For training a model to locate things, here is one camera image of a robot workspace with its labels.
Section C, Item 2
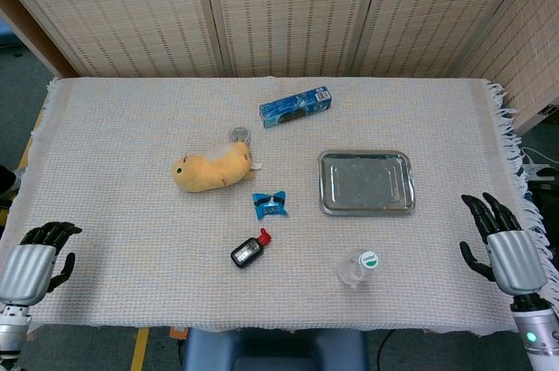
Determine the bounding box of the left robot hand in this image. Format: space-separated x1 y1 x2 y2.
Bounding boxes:
0 221 84 306

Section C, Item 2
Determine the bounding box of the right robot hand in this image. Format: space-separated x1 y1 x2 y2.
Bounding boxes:
459 192 549 296

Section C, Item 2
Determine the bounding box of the transparent plastic bottle white cap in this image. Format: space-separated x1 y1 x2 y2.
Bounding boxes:
336 248 381 288

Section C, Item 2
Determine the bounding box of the metal rectangular tray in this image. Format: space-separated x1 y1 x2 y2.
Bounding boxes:
317 149 416 217

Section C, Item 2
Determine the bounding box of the black bottle red cap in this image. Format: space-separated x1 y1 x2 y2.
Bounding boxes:
230 227 273 268

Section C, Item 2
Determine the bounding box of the yellow plush toy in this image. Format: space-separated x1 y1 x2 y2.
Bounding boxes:
171 141 263 194

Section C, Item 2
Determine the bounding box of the white woven tablecloth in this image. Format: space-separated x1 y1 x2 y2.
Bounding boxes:
0 76 559 338

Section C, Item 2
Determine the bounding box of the blue snack packet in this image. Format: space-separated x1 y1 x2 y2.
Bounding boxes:
252 189 290 219

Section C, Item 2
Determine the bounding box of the blue chair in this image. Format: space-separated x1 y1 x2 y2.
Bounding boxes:
181 327 370 371

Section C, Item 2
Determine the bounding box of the blue cookie box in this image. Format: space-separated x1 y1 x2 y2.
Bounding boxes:
259 85 333 129

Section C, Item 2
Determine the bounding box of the beige folding screen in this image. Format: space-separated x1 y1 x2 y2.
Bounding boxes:
0 0 559 135

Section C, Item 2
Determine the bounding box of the black cable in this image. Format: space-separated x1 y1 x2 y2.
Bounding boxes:
376 330 397 371

